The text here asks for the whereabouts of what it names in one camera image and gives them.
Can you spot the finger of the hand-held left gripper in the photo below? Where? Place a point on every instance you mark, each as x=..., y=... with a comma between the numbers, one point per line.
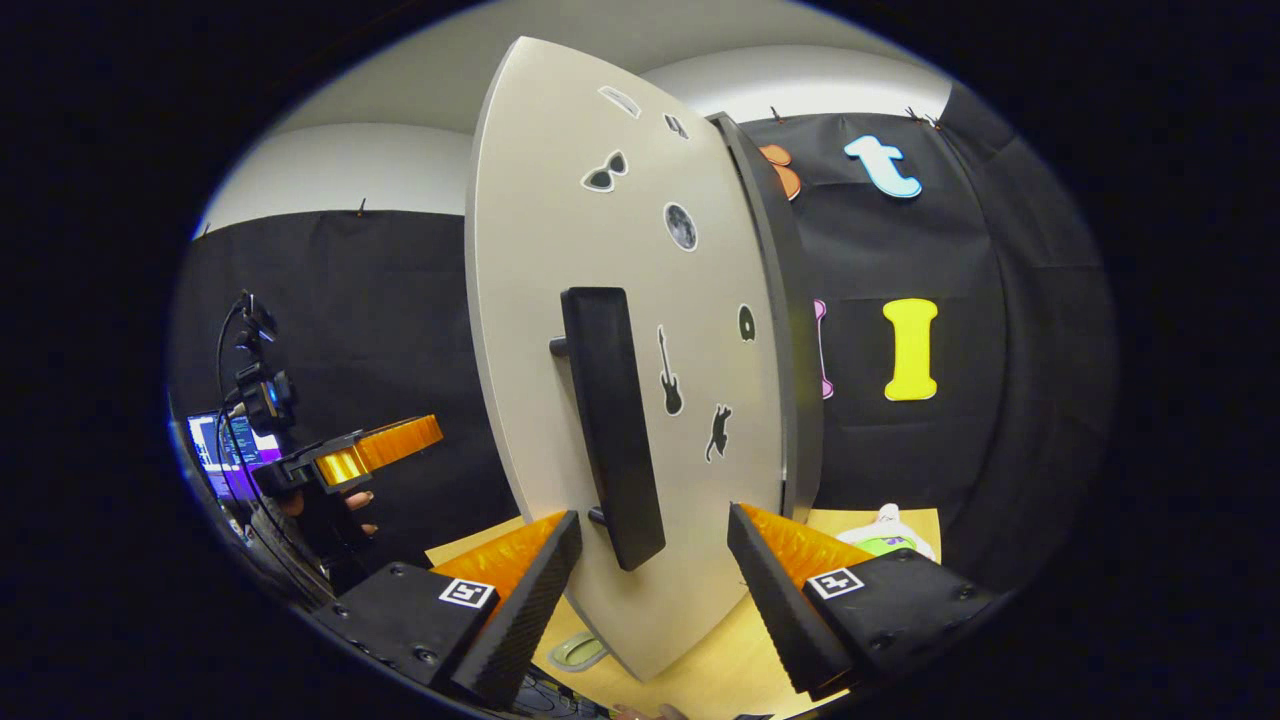
x=385, y=447

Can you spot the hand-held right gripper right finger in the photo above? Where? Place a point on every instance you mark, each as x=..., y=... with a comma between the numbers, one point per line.
x=775, y=600

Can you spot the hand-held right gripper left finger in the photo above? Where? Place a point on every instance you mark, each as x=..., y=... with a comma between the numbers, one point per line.
x=525, y=610

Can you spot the grey green coaster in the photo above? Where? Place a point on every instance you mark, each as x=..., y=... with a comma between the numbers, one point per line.
x=578, y=652

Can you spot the beige cabinet door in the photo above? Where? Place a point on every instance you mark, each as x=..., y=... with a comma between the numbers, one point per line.
x=560, y=200

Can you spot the computer monitor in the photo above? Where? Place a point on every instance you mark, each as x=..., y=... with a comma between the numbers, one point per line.
x=215, y=450

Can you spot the white green plush toy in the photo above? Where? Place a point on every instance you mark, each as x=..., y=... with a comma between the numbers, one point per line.
x=885, y=540

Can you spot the black backdrop cloth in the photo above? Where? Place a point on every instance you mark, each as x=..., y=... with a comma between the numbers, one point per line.
x=380, y=320

